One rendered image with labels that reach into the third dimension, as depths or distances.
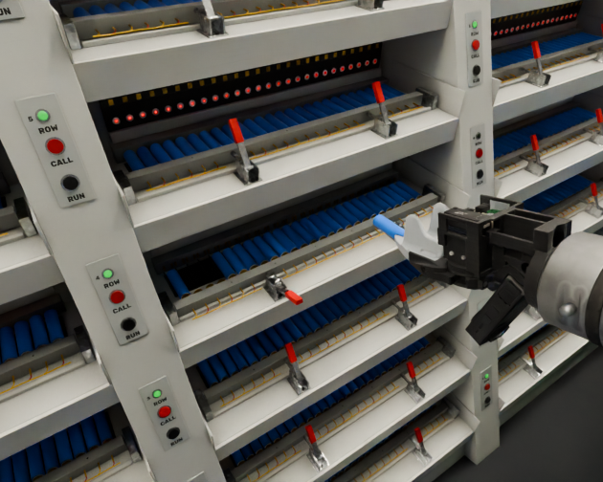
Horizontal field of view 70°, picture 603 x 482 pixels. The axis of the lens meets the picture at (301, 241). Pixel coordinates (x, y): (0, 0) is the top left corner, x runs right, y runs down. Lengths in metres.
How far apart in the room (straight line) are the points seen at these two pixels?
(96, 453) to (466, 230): 0.64
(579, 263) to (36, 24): 0.57
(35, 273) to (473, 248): 0.50
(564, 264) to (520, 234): 0.07
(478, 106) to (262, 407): 0.68
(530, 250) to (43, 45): 0.54
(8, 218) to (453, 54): 0.74
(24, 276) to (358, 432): 0.70
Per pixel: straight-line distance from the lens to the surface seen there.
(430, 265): 0.51
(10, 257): 0.61
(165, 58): 0.60
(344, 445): 0.99
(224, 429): 0.80
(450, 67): 0.88
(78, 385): 0.69
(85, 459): 0.82
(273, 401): 0.82
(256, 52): 0.64
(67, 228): 0.58
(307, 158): 0.70
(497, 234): 0.47
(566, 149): 1.30
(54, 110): 0.57
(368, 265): 0.79
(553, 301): 0.43
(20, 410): 0.70
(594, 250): 0.43
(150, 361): 0.67
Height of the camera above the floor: 1.07
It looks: 22 degrees down
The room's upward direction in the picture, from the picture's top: 12 degrees counter-clockwise
